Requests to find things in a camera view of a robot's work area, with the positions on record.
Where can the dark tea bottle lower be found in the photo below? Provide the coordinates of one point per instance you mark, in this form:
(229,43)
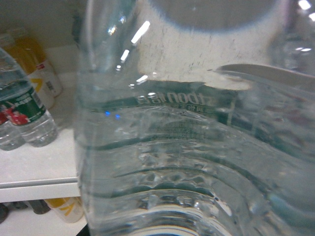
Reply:
(39,206)

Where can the yellow juice bottle white label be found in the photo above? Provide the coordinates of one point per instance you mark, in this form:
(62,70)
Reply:
(25,41)

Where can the white shelf with water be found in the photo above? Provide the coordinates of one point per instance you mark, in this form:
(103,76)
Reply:
(32,173)

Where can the yellow juice bottle lower shelf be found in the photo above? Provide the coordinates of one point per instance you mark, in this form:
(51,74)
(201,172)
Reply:
(69,209)

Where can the yellow juice bottle behind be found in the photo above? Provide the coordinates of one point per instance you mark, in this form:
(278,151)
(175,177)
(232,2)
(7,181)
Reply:
(28,65)

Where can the clear water bottle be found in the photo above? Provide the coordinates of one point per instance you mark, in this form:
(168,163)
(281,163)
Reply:
(197,117)

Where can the water bottle behind left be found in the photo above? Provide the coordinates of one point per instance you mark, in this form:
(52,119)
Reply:
(10,138)

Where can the water bottle green label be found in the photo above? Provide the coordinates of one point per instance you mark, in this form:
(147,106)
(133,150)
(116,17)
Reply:
(22,106)

